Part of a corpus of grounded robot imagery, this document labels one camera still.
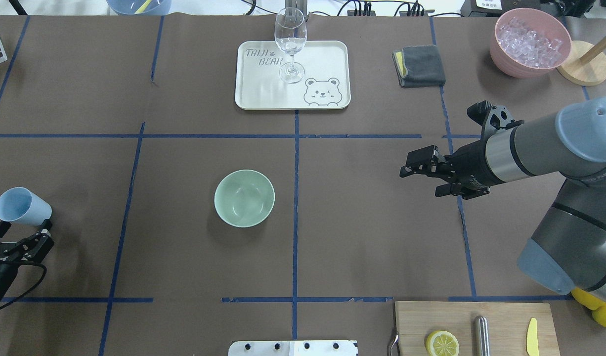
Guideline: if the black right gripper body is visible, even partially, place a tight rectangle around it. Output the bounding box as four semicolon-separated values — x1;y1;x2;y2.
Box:
439;140;494;187

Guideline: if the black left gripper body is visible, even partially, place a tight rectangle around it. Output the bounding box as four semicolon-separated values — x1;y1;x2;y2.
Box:
0;242;34;297

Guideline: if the green ceramic bowl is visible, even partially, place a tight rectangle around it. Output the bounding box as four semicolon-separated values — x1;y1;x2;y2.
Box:
214;169;276;228

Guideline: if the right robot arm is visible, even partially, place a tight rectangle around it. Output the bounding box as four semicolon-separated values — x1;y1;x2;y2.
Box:
399;97;606;302

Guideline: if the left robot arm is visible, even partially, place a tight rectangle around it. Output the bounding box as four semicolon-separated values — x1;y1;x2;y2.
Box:
0;219;54;310

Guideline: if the pink bowl of ice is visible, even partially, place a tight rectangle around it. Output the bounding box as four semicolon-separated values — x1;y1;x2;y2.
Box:
490;7;572;78

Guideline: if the blue plastic bowl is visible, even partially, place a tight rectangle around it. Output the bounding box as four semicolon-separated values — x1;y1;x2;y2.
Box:
106;0;172;16

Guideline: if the light blue plastic cup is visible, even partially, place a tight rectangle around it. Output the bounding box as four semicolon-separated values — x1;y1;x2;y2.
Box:
0;187;52;226

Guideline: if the grey folded cloth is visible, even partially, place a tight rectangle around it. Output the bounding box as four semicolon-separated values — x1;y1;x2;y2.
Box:
392;45;447;88

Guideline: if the cream bear print tray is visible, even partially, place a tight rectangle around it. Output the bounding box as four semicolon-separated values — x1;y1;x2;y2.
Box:
235;41;352;110

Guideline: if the wooden cutting board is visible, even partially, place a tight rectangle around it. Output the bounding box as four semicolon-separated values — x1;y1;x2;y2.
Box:
395;301;561;356

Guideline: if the wooden cup stand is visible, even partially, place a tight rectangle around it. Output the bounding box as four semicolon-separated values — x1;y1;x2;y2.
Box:
558;28;606;87

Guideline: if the half lemon slice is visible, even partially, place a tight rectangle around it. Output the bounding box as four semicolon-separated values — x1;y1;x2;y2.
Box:
425;330;460;356

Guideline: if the yellow lemon back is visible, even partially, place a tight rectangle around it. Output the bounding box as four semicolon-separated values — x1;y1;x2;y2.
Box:
570;288;606;311

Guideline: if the yellow plastic knife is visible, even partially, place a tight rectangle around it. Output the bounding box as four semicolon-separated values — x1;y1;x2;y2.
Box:
526;317;540;356

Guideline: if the clear wine glass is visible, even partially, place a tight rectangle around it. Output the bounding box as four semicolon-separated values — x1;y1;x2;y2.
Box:
274;7;307;84

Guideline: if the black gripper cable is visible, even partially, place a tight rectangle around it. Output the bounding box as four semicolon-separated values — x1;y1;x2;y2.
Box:
0;261;47;313

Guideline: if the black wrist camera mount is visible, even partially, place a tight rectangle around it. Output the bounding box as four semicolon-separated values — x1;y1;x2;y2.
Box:
467;100;525;140

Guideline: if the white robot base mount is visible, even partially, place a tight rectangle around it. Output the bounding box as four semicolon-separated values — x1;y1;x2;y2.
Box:
228;340;359;356

